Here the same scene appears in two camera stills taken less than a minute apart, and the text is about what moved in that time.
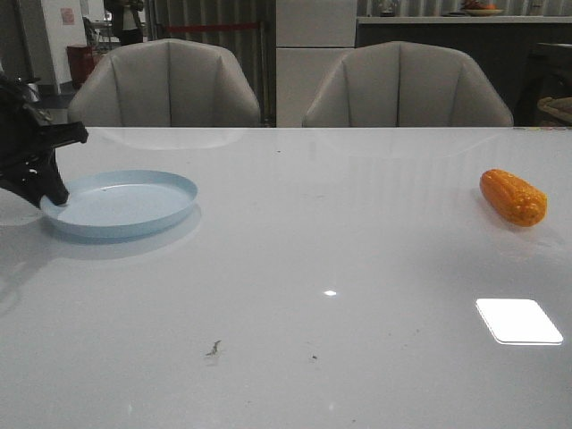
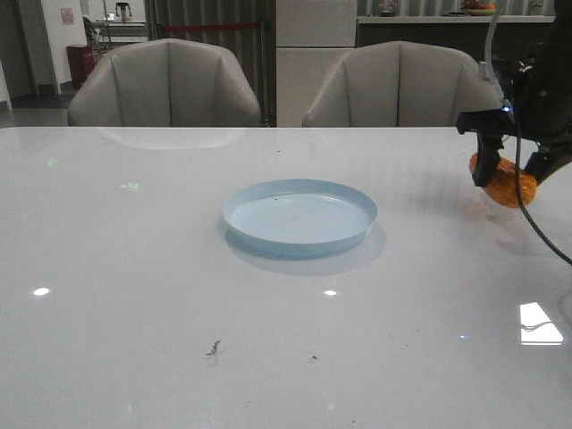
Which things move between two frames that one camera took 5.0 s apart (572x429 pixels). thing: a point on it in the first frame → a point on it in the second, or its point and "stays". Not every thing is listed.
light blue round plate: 121,203 → 298,219
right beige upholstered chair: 404,84 stays
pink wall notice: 68,14 stays
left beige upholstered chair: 167,83 stays
